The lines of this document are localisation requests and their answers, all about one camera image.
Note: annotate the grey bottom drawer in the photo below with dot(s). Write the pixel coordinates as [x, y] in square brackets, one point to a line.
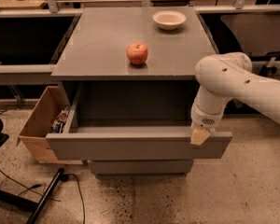
[168, 167]

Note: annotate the grey drawer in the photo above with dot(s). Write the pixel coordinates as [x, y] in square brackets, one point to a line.
[133, 121]
[168, 167]

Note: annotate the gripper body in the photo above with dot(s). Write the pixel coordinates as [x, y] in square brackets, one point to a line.
[202, 118]

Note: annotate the black stand leg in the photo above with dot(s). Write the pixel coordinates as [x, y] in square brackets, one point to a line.
[59, 176]

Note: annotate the cardboard box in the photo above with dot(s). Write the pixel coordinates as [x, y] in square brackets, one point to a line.
[39, 124]

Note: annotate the red apple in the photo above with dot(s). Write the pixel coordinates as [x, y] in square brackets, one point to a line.
[137, 53]

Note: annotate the grey top drawer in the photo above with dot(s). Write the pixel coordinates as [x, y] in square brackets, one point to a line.
[133, 121]

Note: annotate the grey drawer cabinet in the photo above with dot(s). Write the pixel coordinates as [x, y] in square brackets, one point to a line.
[96, 50]

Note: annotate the white bowl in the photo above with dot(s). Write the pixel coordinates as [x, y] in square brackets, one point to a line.
[169, 20]

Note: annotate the clutter inside cardboard box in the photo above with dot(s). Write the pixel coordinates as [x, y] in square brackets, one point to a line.
[59, 122]

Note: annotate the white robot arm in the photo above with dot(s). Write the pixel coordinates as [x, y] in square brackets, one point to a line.
[224, 77]

